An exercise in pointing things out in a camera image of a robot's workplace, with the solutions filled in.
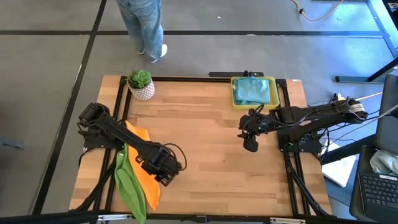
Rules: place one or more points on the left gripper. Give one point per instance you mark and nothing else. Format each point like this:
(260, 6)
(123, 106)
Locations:
(161, 165)

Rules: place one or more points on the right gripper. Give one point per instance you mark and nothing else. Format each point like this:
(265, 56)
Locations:
(258, 126)

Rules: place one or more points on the orange microfiber towel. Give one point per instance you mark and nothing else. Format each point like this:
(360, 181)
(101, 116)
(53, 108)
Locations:
(149, 186)

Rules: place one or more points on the light blue microfiber towel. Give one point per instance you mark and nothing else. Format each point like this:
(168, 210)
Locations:
(252, 90)

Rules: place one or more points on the green microfiber towel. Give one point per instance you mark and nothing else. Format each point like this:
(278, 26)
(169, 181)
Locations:
(129, 193)

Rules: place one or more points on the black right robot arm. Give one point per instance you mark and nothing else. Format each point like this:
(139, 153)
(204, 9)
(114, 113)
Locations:
(311, 113)

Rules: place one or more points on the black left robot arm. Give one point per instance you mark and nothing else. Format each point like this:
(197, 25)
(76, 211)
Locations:
(124, 135)

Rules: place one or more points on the yellow plastic tray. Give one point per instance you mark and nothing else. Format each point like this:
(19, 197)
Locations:
(275, 93)

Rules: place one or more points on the black flat bar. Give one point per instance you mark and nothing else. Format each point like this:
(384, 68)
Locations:
(224, 74)

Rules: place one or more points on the succulent in white pot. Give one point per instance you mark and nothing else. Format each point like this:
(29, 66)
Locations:
(141, 90)

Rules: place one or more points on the white flat box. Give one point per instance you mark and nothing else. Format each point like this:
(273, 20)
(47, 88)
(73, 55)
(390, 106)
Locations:
(340, 169)

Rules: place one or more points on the white crumpled bag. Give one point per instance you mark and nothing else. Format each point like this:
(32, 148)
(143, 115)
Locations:
(384, 161)

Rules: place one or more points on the dark grey laptop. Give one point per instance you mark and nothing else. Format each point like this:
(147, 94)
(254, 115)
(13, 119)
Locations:
(377, 193)

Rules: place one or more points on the person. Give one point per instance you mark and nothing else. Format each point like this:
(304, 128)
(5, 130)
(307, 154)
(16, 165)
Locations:
(146, 21)

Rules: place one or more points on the silver aluminium bracket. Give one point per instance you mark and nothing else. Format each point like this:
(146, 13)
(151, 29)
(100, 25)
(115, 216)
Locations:
(287, 221)
(113, 217)

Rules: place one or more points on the black aluminium frame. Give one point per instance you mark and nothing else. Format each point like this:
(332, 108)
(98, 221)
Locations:
(202, 79)

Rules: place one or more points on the black desk leg frame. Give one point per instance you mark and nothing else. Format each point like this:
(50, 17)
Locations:
(385, 70)

